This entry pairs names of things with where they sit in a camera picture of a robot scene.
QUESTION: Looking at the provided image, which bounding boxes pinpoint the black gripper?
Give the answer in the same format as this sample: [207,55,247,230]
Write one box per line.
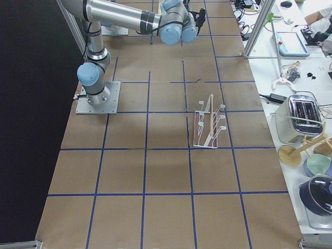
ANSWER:
[193,8,206,27]

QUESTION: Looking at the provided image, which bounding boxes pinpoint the black power adapter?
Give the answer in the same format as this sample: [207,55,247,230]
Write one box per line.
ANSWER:
[259,93,287,104]

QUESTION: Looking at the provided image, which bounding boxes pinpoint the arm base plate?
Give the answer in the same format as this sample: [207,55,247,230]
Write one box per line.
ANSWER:
[101,25,129,36]
[75,81,121,115]

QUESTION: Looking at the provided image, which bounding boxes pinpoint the blue teach pendant tablet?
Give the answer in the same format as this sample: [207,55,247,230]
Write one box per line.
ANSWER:
[275,32,310,57]

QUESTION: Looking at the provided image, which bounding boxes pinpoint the silver toaster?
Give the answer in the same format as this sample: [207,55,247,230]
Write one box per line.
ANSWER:
[274,94,323,145]

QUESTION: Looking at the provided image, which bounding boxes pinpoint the long reacher grabber tool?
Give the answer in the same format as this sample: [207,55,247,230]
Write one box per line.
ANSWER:
[266,12,296,93]

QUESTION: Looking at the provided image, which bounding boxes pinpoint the aluminium frame post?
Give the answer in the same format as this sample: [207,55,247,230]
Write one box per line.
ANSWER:
[243,0,275,59]

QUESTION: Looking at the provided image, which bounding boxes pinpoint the cream plastic tray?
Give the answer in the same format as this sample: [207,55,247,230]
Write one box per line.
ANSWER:
[158,0,166,16]

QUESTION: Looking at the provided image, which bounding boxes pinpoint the black cables on desk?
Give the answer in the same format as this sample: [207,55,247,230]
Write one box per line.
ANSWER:
[232,0,261,41]

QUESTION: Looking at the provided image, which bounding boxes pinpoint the green bowl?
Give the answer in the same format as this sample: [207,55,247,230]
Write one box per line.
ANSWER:
[303,154,331,177]

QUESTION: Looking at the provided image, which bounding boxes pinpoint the wooden mug tree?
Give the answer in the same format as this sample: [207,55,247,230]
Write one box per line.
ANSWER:
[278,122,331,167]

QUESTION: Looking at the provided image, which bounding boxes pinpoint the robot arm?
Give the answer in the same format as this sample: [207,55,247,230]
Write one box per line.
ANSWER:
[58,1,206,114]

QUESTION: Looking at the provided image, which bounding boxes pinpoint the dark blue pot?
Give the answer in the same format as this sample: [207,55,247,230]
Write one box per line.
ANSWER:
[299,175,331,216]

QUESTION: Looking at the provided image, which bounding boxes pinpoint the white wire cup rack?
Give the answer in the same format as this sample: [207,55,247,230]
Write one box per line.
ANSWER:
[193,93,227,149]

